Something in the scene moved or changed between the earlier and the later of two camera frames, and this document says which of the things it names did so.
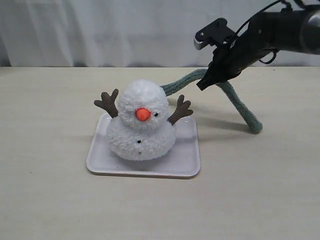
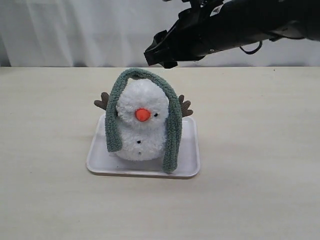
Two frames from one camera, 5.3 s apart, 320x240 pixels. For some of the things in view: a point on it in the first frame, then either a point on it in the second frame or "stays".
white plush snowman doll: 142,130 stays
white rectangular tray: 183,161 stays
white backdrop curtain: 123,33 stays
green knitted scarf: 253,123 -> 172,146
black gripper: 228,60 -> 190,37
